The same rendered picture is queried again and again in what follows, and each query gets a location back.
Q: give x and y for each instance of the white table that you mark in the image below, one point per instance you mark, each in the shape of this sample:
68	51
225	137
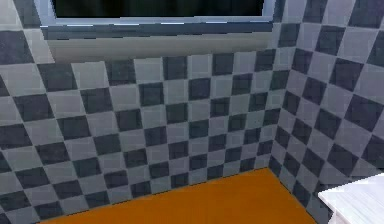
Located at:
358	201

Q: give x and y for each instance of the window with grey frame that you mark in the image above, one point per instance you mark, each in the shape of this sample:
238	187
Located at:
160	20

